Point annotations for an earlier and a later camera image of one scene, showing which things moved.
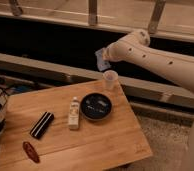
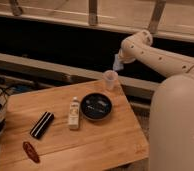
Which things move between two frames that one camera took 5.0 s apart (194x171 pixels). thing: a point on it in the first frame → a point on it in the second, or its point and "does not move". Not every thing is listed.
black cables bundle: (0, 90) does not move
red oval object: (30, 152) does not move
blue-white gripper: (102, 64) → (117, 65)
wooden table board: (69, 127) does not move
